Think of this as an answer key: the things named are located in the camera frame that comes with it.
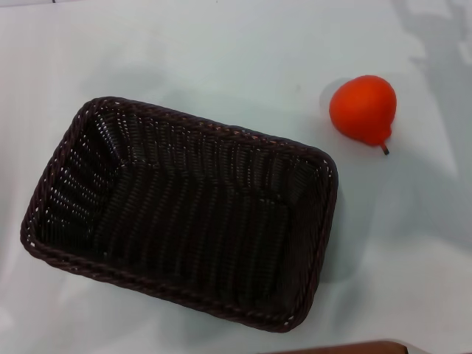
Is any brown rounded board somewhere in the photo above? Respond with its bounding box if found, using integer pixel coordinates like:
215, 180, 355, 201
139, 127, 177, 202
271, 340, 411, 354

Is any dark brown woven basket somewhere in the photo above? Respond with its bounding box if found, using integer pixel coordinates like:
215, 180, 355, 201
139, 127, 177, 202
19, 96, 339, 336

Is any red toy pear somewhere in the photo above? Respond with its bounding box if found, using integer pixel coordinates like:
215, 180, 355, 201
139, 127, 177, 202
328, 74, 398, 156

